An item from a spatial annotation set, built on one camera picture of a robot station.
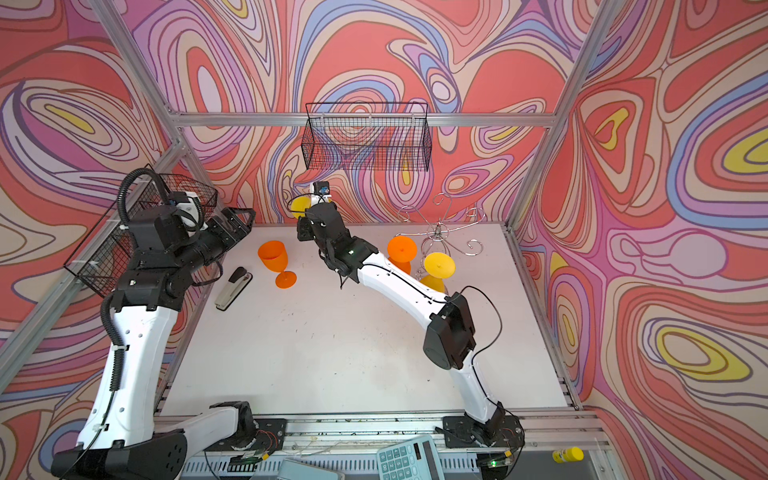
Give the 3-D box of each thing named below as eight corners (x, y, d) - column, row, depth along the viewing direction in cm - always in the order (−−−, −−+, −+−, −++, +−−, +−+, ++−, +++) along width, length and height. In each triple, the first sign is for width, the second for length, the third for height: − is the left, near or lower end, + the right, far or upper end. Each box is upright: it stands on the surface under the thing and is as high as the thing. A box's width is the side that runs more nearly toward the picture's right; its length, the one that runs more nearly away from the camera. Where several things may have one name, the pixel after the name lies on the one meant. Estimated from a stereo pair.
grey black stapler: (219, 310, 98) (212, 302, 94) (244, 275, 107) (238, 266, 103) (229, 313, 97) (222, 304, 93) (254, 277, 107) (248, 268, 102)
